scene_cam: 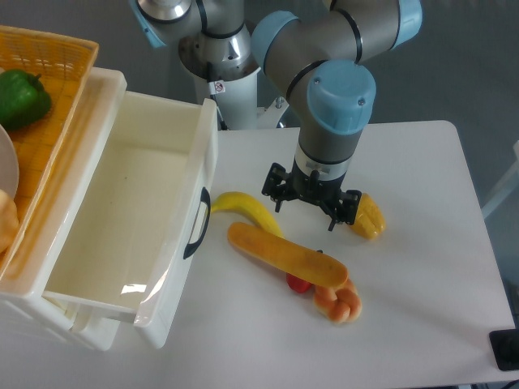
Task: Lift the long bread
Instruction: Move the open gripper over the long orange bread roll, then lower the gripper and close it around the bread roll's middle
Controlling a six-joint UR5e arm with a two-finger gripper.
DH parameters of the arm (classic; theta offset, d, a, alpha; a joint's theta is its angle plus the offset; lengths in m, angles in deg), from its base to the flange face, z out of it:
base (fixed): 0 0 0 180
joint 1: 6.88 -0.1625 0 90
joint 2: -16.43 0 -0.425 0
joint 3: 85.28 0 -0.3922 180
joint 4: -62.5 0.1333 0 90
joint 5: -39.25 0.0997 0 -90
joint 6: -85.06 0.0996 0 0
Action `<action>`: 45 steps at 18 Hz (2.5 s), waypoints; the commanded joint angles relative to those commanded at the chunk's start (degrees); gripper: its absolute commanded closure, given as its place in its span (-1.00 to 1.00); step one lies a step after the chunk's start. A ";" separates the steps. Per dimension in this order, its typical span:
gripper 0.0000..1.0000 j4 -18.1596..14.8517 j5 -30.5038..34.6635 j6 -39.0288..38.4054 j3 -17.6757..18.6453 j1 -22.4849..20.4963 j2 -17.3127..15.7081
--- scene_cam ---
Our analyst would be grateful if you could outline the braided bread roll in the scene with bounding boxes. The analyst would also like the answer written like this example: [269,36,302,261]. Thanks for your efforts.
[313,280,362,324]

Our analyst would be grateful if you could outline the green bell pepper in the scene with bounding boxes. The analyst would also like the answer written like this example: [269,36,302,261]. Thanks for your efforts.
[1,69,52,130]

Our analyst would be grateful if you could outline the red bell pepper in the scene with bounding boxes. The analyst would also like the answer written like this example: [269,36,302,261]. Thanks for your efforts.
[285,273,313,294]

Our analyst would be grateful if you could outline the long orange bread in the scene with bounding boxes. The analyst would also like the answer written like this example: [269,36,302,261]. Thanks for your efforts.
[227,222,349,288]

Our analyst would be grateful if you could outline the pale bread roll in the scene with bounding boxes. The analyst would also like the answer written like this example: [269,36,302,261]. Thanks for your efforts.
[0,190,19,253]

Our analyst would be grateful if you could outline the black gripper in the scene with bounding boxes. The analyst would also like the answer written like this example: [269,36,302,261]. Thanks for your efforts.
[261,162,362,232]

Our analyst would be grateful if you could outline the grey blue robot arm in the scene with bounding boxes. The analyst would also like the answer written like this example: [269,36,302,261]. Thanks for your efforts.
[131,1,422,230]

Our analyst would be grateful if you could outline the white drawer cabinet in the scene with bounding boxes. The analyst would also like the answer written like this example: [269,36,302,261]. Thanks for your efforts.
[1,67,127,350]

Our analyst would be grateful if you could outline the yellow bell pepper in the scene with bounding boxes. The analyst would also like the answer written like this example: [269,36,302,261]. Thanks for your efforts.
[350,193,386,240]

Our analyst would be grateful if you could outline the orange woven basket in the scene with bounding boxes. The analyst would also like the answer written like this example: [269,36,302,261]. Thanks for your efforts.
[1,25,99,269]

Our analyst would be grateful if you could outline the white plastic drawer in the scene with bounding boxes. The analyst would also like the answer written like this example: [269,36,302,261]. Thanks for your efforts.
[44,92,217,348]

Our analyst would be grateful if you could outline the white plate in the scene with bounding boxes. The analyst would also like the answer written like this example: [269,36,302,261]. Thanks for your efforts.
[0,126,19,198]

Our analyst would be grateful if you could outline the black device at edge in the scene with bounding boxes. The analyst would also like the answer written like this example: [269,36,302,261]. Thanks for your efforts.
[489,328,518,371]

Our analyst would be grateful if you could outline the yellow banana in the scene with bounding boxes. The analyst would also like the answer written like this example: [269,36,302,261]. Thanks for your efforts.
[211,191,285,237]

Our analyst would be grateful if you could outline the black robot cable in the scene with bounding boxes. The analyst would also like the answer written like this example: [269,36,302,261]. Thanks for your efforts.
[206,60,230,131]

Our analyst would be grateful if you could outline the black drawer handle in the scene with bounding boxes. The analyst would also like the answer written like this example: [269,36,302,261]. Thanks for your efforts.
[183,187,212,259]

